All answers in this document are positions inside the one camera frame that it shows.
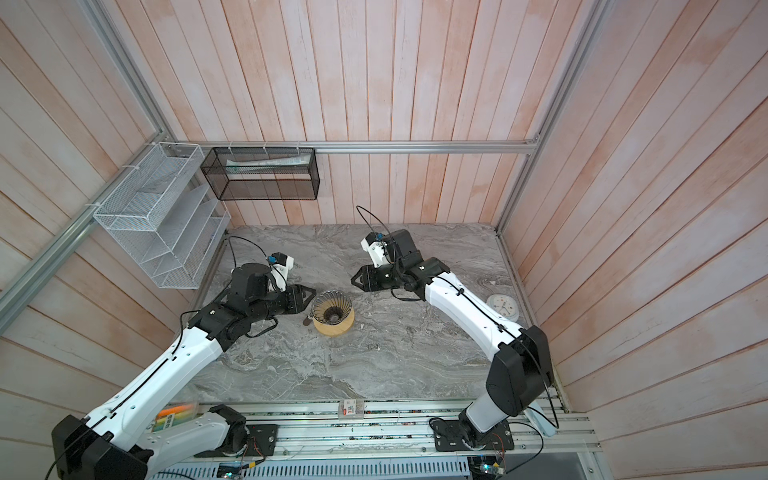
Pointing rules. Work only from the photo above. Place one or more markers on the ribbed glass dripper cone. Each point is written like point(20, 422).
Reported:
point(331, 298)

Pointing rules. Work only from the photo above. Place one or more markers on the black wire mesh basket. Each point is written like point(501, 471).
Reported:
point(262, 173)

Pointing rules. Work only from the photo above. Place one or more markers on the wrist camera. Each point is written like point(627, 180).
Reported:
point(281, 265)
point(375, 246)

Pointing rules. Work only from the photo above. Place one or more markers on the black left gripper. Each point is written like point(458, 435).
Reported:
point(298, 304)

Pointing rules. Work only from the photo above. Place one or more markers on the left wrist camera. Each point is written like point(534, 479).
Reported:
point(281, 265)

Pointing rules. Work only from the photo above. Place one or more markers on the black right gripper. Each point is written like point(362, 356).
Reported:
point(369, 275)

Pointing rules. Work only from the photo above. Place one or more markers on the small red white box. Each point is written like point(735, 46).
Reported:
point(351, 409)

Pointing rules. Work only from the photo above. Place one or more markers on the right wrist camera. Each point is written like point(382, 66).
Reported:
point(375, 246)

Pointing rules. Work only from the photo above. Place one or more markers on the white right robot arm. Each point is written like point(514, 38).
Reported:
point(521, 368)

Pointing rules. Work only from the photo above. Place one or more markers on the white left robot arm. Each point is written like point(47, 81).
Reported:
point(110, 442)

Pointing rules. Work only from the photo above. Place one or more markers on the aluminium mounting rail base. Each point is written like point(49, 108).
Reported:
point(394, 440)

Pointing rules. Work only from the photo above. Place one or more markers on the white handheld device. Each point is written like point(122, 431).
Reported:
point(544, 425)

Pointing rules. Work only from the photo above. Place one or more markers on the white round timer clock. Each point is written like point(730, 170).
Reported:
point(505, 306)

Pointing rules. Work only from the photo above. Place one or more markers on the white wire mesh shelf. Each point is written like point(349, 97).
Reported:
point(168, 225)

